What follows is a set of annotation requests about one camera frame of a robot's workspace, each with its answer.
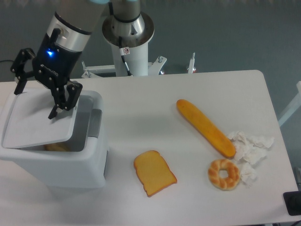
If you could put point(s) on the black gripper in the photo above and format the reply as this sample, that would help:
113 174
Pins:
52 66

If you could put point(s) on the white trash can lid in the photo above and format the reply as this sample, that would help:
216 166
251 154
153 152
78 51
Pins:
24 120

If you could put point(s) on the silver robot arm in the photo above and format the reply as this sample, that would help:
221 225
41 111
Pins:
65 39

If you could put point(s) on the white trash can body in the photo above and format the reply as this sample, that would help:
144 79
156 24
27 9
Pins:
84 165

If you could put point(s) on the braided bread in bin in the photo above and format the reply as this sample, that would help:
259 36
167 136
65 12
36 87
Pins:
57 147

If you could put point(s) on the orange toast slice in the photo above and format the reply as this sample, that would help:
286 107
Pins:
153 172

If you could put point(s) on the long orange baguette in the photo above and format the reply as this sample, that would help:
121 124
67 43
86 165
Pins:
206 127

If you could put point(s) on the crumpled white tissue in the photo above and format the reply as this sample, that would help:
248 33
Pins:
250 150

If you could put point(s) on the black device at edge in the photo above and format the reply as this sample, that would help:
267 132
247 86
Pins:
293 202

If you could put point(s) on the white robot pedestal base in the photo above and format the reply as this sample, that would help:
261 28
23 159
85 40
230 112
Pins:
129 44

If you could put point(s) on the braided ring bread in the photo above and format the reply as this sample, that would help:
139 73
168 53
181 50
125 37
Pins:
223 174

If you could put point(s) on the white frame post right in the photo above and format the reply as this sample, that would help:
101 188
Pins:
292 107

